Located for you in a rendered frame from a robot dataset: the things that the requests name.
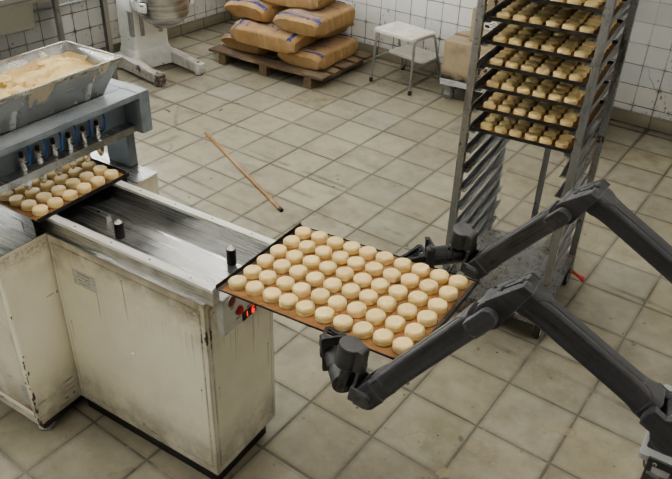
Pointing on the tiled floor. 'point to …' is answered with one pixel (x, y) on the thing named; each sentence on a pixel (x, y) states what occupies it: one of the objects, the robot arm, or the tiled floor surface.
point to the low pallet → (269, 63)
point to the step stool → (408, 47)
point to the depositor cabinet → (41, 318)
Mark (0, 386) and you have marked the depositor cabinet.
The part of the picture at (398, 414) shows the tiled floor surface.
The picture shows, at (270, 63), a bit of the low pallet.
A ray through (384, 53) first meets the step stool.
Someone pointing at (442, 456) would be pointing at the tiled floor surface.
